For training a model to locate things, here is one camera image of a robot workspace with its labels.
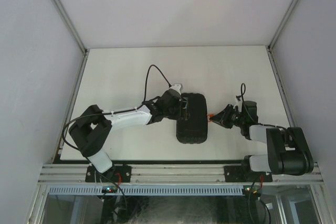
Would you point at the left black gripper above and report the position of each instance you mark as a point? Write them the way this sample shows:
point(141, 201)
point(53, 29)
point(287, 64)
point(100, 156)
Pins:
point(178, 115)

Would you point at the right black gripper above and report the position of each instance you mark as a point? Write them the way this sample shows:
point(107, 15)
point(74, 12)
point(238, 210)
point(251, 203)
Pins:
point(222, 117)

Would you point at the black plastic tool case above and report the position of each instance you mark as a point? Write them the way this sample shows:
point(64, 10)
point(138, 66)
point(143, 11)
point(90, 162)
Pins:
point(195, 129)

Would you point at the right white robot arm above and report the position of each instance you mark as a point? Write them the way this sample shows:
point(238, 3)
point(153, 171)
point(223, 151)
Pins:
point(287, 149)

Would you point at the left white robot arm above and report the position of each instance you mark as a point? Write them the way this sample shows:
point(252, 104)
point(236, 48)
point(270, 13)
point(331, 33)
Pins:
point(90, 131)

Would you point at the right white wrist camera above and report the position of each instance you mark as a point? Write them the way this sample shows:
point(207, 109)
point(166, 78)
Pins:
point(238, 103)

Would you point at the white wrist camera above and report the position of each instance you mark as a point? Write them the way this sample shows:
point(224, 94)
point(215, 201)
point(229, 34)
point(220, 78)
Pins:
point(238, 103)
point(178, 87)

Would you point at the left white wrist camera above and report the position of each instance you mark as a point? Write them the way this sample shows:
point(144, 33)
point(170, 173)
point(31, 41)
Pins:
point(178, 87)

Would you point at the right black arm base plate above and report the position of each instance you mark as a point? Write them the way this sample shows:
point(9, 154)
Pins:
point(237, 174)

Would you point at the blue slotted cable duct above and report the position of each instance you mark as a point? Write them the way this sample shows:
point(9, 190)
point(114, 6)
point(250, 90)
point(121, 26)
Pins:
point(148, 190)

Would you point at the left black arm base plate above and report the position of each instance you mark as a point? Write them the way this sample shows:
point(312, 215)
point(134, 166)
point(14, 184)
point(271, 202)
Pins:
point(117, 174)

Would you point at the aluminium front frame rail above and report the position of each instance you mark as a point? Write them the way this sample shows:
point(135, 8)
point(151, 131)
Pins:
point(142, 174)

